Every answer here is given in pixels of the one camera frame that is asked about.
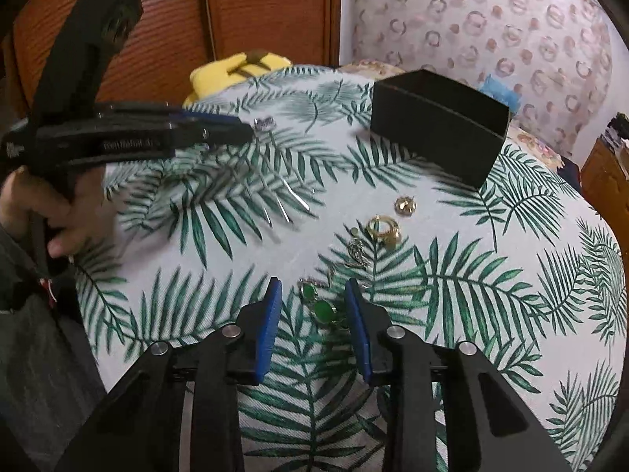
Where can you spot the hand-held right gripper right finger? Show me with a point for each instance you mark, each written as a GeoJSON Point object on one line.
{"type": "Point", "coordinates": [361, 334]}

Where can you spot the black box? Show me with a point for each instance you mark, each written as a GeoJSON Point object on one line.
{"type": "Point", "coordinates": [432, 128]}

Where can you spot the navy blue bed sheet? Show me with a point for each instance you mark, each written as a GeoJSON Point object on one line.
{"type": "Point", "coordinates": [571, 169]}

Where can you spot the green stone earring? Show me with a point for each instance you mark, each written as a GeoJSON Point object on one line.
{"type": "Point", "coordinates": [309, 291]}
{"type": "Point", "coordinates": [323, 312]}

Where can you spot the small silver earring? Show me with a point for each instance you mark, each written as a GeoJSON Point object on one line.
{"type": "Point", "coordinates": [264, 124]}

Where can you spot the round gold earring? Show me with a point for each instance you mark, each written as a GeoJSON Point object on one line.
{"type": "Point", "coordinates": [405, 205]}

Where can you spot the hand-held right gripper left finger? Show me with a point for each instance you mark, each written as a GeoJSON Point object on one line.
{"type": "Point", "coordinates": [268, 324]}

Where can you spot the wooden louvered wardrobe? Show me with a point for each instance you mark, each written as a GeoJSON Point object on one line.
{"type": "Point", "coordinates": [221, 10]}

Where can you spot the yellow plush toy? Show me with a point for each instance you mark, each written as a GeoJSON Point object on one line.
{"type": "Point", "coordinates": [221, 76]}

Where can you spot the wooden side cabinet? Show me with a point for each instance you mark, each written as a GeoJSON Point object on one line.
{"type": "Point", "coordinates": [607, 172]}

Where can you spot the dark clothes pile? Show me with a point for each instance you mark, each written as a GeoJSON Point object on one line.
{"type": "Point", "coordinates": [619, 130]}

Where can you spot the palm leaf print tablecloth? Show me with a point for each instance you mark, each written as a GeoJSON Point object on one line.
{"type": "Point", "coordinates": [442, 305]}

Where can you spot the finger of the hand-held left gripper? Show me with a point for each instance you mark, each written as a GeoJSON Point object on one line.
{"type": "Point", "coordinates": [206, 118]}
{"type": "Point", "coordinates": [221, 134]}

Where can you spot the person's left hand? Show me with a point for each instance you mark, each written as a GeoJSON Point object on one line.
{"type": "Point", "coordinates": [78, 216]}

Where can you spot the person's left forearm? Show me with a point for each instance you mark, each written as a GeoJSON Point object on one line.
{"type": "Point", "coordinates": [29, 354]}

